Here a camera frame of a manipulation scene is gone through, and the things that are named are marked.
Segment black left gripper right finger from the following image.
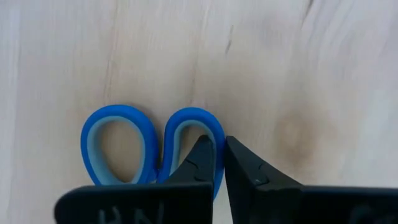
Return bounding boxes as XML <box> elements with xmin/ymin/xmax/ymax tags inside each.
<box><xmin>224</xmin><ymin>136</ymin><xmax>398</xmax><ymax>224</ymax></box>

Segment blue-handled scissors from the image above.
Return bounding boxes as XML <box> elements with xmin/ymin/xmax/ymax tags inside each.
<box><xmin>80</xmin><ymin>104</ymin><xmax>226</xmax><ymax>200</ymax></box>

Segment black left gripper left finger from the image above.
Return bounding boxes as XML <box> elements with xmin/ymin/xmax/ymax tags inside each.
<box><xmin>54</xmin><ymin>134</ymin><xmax>216</xmax><ymax>224</ymax></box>

